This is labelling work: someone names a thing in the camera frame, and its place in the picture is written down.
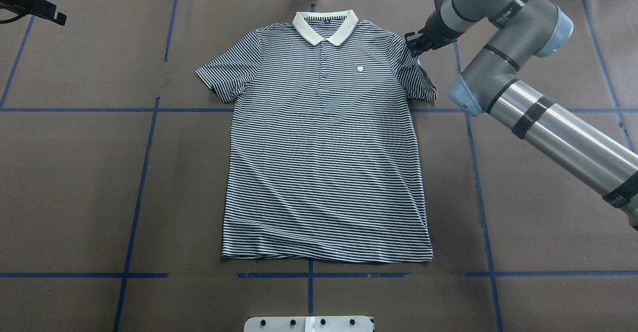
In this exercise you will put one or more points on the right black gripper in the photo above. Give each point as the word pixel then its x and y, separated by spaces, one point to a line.
pixel 434 29

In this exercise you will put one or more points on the navy white striped polo shirt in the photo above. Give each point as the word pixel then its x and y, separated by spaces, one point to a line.
pixel 324 161

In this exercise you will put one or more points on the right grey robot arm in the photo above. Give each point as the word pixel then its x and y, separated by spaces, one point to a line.
pixel 494 83

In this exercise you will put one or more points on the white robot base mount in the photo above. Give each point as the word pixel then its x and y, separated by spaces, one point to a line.
pixel 310 324

